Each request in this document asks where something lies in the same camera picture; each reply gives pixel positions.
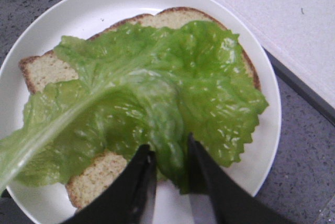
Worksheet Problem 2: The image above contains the green lettuce leaf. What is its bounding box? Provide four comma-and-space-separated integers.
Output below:
1, 21, 268, 194

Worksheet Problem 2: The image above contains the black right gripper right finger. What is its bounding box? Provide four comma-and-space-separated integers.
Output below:
188, 134, 292, 223

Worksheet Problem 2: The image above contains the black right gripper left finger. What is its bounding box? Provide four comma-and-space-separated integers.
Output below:
64, 144, 157, 223

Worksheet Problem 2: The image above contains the white grey-rimmed cutting board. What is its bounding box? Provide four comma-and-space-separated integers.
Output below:
215, 0, 334, 122

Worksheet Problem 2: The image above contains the white round plate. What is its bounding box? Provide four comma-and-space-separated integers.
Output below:
1, 0, 282, 223

